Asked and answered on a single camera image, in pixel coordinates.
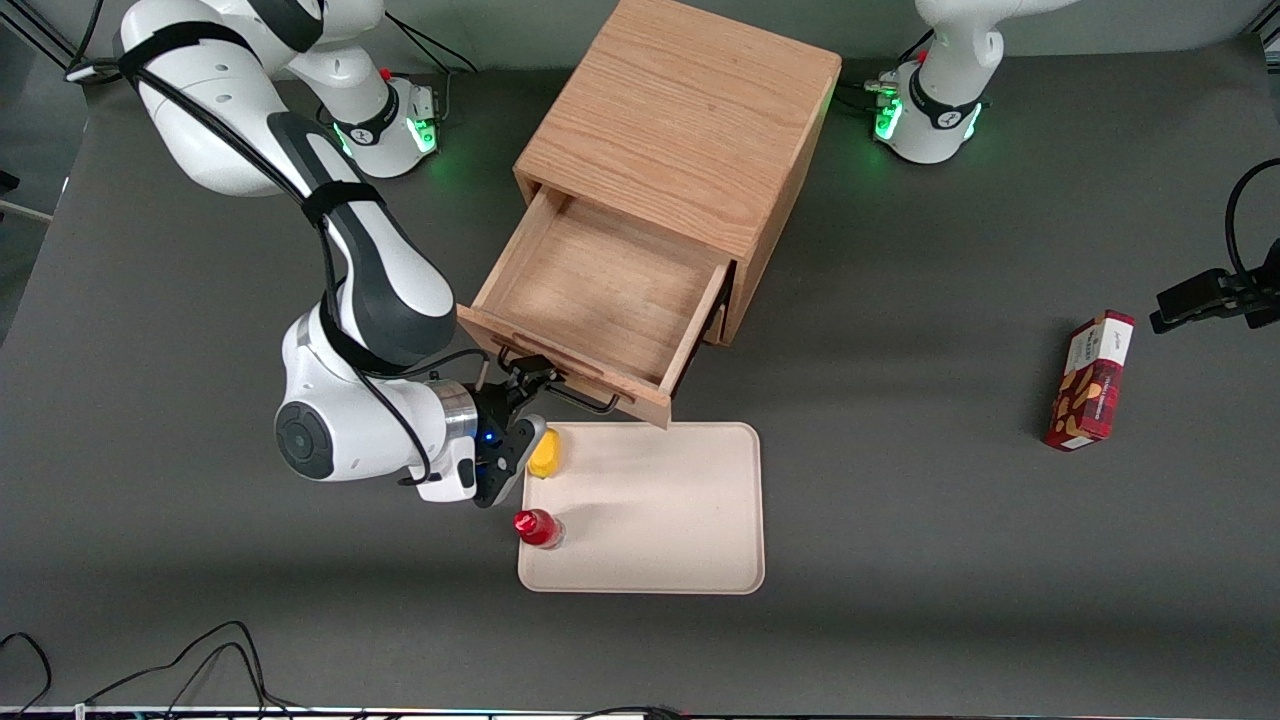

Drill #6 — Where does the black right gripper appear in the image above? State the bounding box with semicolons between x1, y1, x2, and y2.
470;354;559;447

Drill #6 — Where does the black metal drawer handle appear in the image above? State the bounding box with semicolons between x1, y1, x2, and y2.
495;347;621;416

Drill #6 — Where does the wooden drawer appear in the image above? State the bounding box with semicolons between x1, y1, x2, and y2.
457;184;737;430

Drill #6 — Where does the wooden drawer cabinet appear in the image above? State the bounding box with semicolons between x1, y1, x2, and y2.
512;0;843;347

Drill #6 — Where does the yellow lemon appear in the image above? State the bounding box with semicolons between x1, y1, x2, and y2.
527;428;563;480

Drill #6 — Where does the red cola bottle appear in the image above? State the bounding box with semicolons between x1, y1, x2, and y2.
513;508;567;551

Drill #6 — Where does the beige plastic tray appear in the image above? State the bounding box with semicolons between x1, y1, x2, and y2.
517;421;767;597

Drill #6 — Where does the red snack box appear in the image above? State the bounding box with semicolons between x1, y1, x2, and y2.
1041;309;1137;454

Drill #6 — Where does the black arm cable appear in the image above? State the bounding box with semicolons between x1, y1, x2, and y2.
118;20;493;488

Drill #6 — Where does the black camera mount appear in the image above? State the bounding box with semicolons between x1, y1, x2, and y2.
1149;238;1280;337

